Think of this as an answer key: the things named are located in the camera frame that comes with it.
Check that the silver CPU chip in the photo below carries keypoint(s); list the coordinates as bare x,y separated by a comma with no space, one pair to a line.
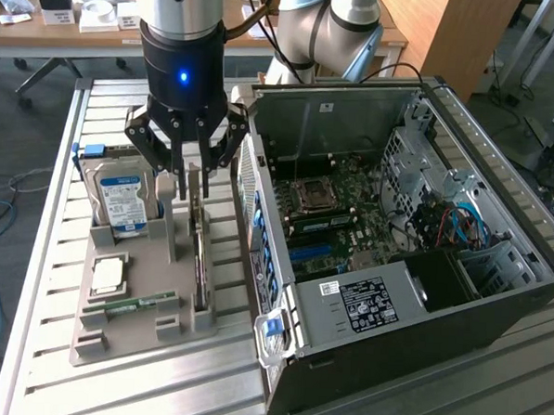
107,275

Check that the blue case latch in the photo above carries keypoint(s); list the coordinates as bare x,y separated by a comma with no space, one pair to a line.
271,328

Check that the wooden desk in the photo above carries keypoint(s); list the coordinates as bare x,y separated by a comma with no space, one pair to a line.
44,35

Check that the white tape roll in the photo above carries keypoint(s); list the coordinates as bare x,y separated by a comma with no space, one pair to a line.
106,16

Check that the white box with black top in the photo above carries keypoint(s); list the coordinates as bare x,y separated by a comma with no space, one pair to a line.
57,5

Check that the black graphics card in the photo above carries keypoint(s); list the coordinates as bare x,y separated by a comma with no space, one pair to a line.
201,268

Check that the wooden cabinet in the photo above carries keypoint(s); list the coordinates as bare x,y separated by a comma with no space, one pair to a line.
453,35

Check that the white labelled box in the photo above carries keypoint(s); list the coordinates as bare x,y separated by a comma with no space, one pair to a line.
124,16

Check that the white paper stack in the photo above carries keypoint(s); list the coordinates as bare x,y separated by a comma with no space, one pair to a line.
263,32

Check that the hard disk with blue carrier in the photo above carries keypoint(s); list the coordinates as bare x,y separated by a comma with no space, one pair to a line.
119,199

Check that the green motherboard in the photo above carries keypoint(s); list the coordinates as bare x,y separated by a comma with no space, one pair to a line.
374,222

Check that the metal CPU socket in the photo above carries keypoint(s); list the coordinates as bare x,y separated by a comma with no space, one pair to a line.
312,193

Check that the white label card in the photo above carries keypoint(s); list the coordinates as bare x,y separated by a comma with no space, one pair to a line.
13,18

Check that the grey parts rack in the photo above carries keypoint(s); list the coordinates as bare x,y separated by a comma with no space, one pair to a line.
162,276

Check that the silver disk bay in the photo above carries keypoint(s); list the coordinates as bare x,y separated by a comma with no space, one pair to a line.
497,270

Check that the black open PC case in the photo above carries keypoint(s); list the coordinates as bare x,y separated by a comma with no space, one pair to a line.
389,371

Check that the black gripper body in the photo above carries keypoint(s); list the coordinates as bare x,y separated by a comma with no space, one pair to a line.
182,63

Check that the silver chipset heatsink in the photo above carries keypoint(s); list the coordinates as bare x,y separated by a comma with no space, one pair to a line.
361,262

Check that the white desk frame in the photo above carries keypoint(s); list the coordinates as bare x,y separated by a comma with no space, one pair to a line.
521,46

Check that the flat white box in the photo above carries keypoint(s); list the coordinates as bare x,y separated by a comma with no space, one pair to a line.
98,27

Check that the grey power supply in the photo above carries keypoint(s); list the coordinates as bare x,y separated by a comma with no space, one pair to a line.
322,321

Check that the loose green RAM stick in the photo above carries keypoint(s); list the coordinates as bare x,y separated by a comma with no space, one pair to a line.
123,307

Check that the blue expansion slot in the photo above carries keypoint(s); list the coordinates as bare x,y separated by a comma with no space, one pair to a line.
312,253

